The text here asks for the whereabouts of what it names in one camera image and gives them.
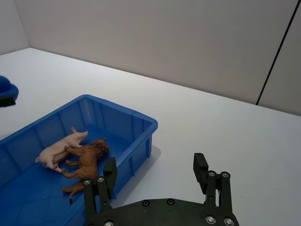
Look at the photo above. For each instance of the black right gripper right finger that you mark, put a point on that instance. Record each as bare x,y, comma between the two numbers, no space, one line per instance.
200,169

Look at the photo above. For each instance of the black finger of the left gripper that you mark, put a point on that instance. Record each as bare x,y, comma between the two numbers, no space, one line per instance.
7,102

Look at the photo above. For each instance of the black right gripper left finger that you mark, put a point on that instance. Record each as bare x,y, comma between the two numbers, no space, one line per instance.
110,174

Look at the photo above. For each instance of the blue rounded object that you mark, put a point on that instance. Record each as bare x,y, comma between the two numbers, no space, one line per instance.
7,86

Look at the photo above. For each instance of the brown toy lion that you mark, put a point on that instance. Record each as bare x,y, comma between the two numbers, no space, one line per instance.
88,160

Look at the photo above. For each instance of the pink toy pig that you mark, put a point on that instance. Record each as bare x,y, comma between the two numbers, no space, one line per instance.
63,146

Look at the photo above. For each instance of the blue plastic bin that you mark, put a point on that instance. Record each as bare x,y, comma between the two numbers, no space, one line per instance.
28,188

